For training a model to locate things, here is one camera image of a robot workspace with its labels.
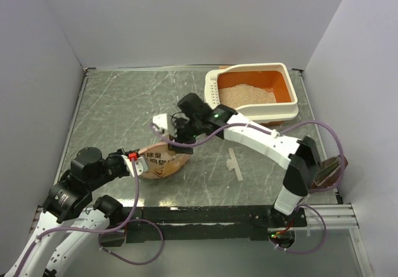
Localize clear plastic bag clip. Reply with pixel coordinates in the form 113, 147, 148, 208
226, 148, 243, 182

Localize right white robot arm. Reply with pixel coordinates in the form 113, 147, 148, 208
161, 93, 320, 226

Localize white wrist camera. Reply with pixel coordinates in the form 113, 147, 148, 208
152, 113, 177, 138
122, 151, 149, 177

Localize pink cat litter bag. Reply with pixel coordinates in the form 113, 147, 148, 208
138, 142, 191, 180

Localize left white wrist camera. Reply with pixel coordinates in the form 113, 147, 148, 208
122, 151, 149, 177

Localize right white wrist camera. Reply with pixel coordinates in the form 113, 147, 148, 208
152, 113, 177, 138

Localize cream orange litter box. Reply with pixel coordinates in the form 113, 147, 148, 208
204, 63, 299, 124

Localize aluminium frame rail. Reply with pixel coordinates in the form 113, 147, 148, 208
29, 205, 359, 235

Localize brown dustpan brush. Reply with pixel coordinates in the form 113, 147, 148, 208
308, 156, 348, 194

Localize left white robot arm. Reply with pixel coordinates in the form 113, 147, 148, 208
6, 147, 136, 276

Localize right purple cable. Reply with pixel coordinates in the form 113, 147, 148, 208
151, 121, 346, 255

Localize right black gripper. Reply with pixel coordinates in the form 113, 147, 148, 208
169, 115, 204, 154

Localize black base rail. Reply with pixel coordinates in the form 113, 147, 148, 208
99, 205, 308, 246

